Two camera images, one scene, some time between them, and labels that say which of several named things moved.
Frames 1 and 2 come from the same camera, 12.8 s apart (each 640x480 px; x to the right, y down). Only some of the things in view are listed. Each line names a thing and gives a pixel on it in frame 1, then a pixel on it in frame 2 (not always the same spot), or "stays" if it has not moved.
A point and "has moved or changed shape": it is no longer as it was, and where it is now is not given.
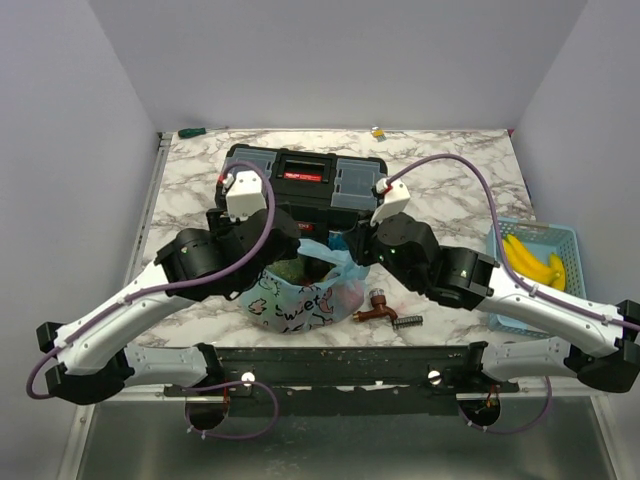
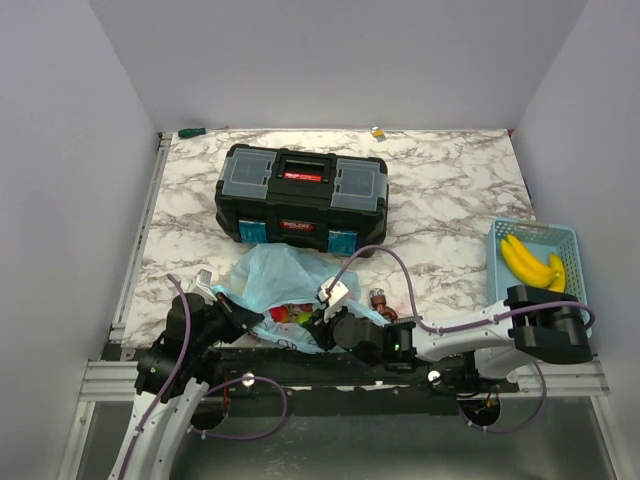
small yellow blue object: [379, 133] stays
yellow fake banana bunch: [522, 261] stays
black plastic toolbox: [323, 191] stays
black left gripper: [221, 223] -> [240, 318]
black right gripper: [357, 238] -> [322, 329]
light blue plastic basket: [544, 239] stays
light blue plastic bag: [278, 307] has moved or changed shape
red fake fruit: [349, 297] -> [279, 314]
